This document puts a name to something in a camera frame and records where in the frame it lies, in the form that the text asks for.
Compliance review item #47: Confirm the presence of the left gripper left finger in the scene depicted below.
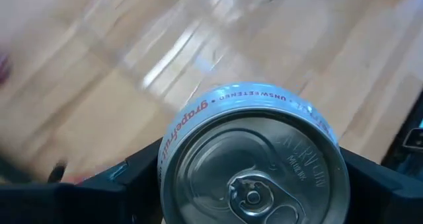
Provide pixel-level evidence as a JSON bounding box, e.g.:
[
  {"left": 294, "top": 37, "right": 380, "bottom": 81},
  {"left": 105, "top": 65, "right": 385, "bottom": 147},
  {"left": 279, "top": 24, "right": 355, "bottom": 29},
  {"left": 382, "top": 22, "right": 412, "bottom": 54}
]
[{"left": 0, "top": 137, "right": 165, "bottom": 224}]

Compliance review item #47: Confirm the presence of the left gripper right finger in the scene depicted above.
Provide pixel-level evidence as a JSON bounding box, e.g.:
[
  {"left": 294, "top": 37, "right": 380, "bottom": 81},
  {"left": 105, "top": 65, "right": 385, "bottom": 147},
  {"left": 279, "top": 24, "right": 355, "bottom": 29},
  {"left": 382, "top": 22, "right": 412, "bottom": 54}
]
[{"left": 340, "top": 146, "right": 423, "bottom": 224}]

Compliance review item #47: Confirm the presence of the clear plastic bin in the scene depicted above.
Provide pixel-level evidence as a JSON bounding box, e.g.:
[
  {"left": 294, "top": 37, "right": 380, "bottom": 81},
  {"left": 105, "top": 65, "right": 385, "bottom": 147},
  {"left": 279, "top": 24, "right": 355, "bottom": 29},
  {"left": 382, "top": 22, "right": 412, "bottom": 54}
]
[{"left": 98, "top": 0, "right": 298, "bottom": 96}]

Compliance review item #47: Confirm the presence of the small black camera box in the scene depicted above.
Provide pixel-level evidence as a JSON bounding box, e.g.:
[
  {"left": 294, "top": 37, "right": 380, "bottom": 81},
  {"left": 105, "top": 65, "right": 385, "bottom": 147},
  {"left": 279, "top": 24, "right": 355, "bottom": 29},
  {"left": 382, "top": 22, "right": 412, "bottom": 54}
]
[{"left": 401, "top": 127, "right": 423, "bottom": 152}]

